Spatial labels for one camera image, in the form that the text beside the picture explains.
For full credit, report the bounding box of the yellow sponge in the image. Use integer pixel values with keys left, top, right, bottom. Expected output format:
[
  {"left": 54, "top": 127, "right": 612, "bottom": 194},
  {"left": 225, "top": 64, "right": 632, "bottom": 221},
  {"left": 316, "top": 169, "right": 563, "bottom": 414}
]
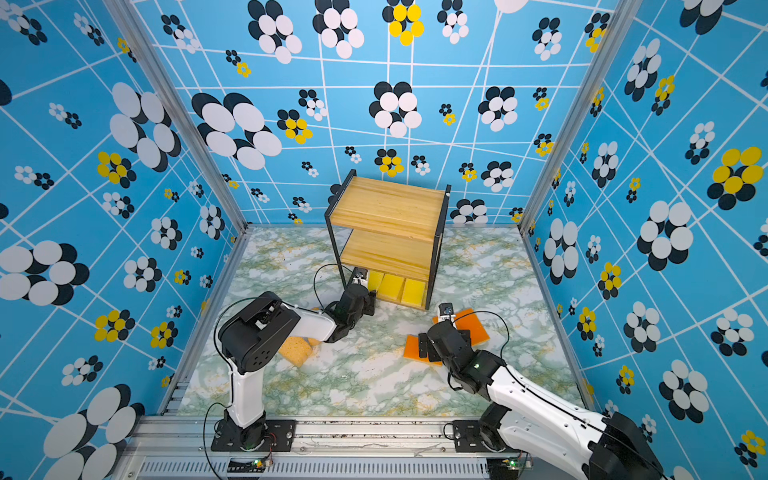
[
  {"left": 367, "top": 270, "right": 384, "bottom": 291},
  {"left": 377, "top": 274, "right": 405, "bottom": 302},
  {"left": 400, "top": 279, "right": 427, "bottom": 308}
]

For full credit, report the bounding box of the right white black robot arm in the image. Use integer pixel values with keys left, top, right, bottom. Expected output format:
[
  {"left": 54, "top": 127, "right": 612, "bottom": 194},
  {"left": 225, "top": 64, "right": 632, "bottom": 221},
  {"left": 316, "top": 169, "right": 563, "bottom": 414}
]
[{"left": 427, "top": 320, "right": 664, "bottom": 479}]

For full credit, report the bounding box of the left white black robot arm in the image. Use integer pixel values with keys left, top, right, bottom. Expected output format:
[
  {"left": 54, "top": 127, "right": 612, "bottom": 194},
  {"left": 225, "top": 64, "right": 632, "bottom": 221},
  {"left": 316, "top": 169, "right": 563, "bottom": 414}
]
[{"left": 211, "top": 283, "right": 376, "bottom": 452}]

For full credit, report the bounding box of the orange sponge front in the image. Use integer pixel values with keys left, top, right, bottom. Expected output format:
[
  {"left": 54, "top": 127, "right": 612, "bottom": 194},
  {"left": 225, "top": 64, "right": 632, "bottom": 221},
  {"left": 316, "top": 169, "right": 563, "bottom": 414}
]
[{"left": 403, "top": 335, "right": 441, "bottom": 366}]

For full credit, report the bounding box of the orange sponge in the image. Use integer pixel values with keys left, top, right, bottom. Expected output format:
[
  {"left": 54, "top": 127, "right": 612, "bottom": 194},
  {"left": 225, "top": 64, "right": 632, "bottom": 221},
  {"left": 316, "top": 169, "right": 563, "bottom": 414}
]
[
  {"left": 403, "top": 335, "right": 441, "bottom": 366},
  {"left": 432, "top": 315, "right": 456, "bottom": 324},
  {"left": 454, "top": 308, "right": 490, "bottom": 347}
]

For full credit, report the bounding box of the orange sponge middle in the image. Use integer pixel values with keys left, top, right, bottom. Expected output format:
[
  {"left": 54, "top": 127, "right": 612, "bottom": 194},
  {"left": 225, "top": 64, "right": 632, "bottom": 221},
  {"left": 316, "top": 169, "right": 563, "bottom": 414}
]
[{"left": 432, "top": 315, "right": 456, "bottom": 324}]

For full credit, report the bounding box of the orange sponge right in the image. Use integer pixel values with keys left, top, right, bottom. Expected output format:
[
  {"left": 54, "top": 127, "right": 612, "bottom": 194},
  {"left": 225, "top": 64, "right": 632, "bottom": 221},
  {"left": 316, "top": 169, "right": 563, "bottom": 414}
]
[{"left": 454, "top": 308, "right": 490, "bottom": 347}]

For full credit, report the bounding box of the tan sponge upper right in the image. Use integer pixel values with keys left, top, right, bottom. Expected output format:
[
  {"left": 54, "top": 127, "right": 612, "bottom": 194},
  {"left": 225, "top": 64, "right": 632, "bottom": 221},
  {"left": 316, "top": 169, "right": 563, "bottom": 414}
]
[{"left": 305, "top": 308, "right": 327, "bottom": 347}]

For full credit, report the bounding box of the tan sponge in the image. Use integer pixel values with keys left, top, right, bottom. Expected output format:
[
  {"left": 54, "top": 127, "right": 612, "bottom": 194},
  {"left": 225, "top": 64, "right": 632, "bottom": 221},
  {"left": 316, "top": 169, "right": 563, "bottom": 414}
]
[
  {"left": 305, "top": 308, "right": 327, "bottom": 347},
  {"left": 278, "top": 336, "right": 313, "bottom": 368}
]

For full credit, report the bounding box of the tan sponge lower left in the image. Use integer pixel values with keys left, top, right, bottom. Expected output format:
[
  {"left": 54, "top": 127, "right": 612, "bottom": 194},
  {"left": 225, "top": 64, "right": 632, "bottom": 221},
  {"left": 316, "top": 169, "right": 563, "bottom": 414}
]
[{"left": 278, "top": 336, "right": 313, "bottom": 368}]

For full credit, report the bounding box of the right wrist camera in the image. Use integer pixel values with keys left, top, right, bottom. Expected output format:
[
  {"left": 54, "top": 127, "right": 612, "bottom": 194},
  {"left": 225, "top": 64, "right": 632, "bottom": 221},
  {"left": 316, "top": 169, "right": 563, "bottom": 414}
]
[{"left": 437, "top": 302, "right": 455, "bottom": 316}]

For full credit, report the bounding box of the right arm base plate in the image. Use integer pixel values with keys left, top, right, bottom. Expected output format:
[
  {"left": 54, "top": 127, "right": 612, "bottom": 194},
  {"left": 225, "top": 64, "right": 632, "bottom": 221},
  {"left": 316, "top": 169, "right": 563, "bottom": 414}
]
[{"left": 446, "top": 420, "right": 521, "bottom": 456}]

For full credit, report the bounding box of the wooden three-tier shelf black frame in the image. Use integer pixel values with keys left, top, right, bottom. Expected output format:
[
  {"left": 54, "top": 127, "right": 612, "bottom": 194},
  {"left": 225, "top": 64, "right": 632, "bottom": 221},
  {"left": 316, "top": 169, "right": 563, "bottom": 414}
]
[{"left": 324, "top": 169, "right": 452, "bottom": 311}]

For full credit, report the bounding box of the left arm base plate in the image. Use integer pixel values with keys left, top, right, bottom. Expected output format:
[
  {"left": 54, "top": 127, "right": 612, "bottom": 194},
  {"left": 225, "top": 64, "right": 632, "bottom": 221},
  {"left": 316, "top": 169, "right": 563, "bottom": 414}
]
[{"left": 210, "top": 419, "right": 297, "bottom": 453}]

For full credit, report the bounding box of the aluminium front rail frame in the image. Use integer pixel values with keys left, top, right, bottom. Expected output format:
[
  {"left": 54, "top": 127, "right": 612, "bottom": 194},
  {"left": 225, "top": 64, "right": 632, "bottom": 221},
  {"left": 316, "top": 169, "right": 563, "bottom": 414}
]
[{"left": 112, "top": 416, "right": 567, "bottom": 479}]

